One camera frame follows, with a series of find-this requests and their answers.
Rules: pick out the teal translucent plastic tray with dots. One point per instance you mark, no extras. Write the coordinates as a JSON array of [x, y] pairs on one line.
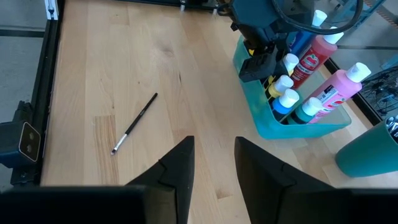
[[270, 124]]

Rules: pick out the small golden yellow paint bottle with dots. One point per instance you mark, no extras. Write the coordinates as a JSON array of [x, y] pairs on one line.
[[280, 87]]

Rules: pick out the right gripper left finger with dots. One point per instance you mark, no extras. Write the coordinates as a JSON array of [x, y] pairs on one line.
[[168, 186]]

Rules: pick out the large pink paint bottle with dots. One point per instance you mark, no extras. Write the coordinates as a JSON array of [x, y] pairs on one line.
[[335, 90]]

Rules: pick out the dark green cup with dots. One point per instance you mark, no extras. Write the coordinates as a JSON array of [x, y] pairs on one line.
[[367, 152]]

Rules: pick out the black twin-lens camera box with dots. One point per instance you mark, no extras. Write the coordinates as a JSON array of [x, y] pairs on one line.
[[21, 143]]

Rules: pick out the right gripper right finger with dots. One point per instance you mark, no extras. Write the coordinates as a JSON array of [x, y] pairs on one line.
[[273, 193]]

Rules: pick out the black floor fan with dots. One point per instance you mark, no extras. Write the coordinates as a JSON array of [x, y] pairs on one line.
[[384, 91]]

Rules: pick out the black crossbar silver brackets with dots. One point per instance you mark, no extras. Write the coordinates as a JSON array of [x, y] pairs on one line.
[[51, 7]]

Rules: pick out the small blue paint bottle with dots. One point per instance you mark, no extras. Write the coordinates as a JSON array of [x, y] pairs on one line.
[[284, 102]]

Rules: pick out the large red paint bottle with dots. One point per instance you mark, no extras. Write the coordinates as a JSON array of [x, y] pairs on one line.
[[314, 59]]

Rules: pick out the small lemon yellow paint bottle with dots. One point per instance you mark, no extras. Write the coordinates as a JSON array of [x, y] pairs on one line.
[[291, 60]]

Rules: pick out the small green paint bottle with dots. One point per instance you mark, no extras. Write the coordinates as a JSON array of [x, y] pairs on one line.
[[308, 110]]

